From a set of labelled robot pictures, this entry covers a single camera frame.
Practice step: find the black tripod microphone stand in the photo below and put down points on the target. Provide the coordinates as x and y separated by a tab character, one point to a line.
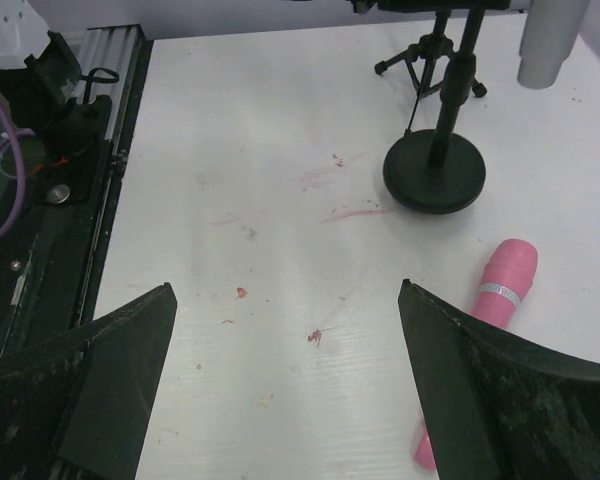
421	58

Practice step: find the pink microphone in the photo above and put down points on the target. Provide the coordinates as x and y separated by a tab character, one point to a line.
505	281

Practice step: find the aluminium frame rail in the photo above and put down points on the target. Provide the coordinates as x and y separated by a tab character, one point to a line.
108	57

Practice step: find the black round-base stand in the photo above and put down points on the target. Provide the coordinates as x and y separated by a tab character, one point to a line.
435	171

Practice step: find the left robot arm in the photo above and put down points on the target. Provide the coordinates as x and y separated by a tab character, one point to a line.
38	76

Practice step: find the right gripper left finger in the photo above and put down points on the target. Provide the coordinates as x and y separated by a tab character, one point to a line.
78	405

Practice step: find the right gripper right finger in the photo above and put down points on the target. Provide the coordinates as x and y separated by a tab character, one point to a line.
495	405

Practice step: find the silver microphone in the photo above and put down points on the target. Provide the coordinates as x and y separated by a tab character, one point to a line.
549	35

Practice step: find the black mounting rail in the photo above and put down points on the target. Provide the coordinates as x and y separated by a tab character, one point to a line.
52	259

